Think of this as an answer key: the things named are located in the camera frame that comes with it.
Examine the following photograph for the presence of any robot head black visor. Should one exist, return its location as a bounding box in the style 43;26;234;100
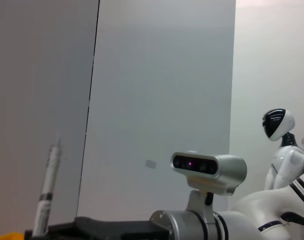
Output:
261;108;297;142

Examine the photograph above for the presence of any yellow plastic bin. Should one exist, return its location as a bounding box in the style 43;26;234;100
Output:
0;232;26;240

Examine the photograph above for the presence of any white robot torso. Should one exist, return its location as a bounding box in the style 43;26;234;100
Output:
263;132;304;191

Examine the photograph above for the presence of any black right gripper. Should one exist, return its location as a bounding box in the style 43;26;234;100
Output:
47;216;171;240

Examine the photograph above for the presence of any silver ballpoint pen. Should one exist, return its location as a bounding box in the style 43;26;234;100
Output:
31;133;63;237

